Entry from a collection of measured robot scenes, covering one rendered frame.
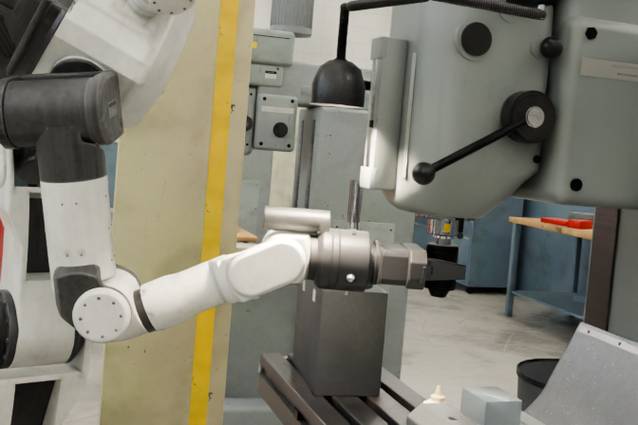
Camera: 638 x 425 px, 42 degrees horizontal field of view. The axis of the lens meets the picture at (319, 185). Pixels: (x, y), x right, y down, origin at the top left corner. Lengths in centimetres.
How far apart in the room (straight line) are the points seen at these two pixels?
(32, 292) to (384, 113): 74
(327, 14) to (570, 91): 959
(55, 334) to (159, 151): 134
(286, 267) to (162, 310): 18
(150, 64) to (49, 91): 16
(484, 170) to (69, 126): 55
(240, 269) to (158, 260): 172
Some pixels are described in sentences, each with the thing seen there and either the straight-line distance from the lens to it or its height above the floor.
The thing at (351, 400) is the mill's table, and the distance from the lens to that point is 149.
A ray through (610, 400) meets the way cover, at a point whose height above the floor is 103.
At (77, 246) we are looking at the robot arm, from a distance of 118.
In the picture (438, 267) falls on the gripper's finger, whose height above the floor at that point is 124.
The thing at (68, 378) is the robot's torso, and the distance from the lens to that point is 165.
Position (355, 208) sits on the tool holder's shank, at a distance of 149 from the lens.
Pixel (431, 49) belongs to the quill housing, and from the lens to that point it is 113.
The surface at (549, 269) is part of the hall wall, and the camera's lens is 852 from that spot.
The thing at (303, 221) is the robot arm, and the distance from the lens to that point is 118.
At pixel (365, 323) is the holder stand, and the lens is 148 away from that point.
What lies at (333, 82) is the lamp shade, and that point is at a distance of 109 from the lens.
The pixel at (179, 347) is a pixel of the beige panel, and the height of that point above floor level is 66.
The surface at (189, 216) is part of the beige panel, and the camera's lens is 286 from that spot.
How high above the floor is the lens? 140
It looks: 3 degrees down
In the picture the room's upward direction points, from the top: 5 degrees clockwise
